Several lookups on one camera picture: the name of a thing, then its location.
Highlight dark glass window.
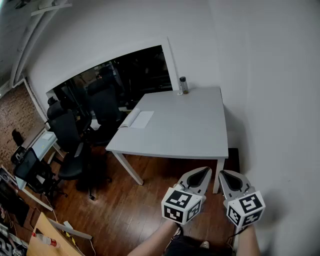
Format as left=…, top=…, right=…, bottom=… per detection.
left=45, top=44, right=174, bottom=118

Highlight white table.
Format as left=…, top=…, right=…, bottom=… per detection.
left=105, top=86, right=230, bottom=195

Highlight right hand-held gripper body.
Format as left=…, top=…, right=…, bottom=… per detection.
left=218, top=169, right=266, bottom=229

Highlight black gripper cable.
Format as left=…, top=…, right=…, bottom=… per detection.
left=226, top=225, right=248, bottom=252
left=171, top=222, right=185, bottom=248

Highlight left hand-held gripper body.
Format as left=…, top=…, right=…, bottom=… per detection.
left=161, top=166, right=213, bottom=226

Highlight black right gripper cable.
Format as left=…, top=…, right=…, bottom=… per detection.
left=226, top=225, right=248, bottom=252

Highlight light wooden board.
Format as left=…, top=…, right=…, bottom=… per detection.
left=26, top=212, right=85, bottom=256

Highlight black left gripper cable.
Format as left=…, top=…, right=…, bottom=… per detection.
left=171, top=222, right=185, bottom=248

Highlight red and white bottle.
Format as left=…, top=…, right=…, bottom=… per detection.
left=31, top=231, right=62, bottom=249

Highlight person's left forearm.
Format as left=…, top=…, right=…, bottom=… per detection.
left=126, top=221, right=181, bottom=256

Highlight long white desk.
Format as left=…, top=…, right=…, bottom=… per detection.
left=14, top=129, right=59, bottom=211

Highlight black mesh office chair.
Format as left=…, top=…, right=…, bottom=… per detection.
left=13, top=147, right=68, bottom=209

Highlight clear bottle with black cap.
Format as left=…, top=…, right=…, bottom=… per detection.
left=179, top=76, right=189, bottom=95

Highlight person's right forearm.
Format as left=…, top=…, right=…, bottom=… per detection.
left=234, top=223, right=261, bottom=256

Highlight white ceiling pipes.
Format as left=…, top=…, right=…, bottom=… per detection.
left=9, top=0, right=73, bottom=89

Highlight white metal bar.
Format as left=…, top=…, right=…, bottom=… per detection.
left=47, top=217, right=93, bottom=241

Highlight white book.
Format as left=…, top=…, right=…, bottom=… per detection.
left=117, top=107, right=155, bottom=130

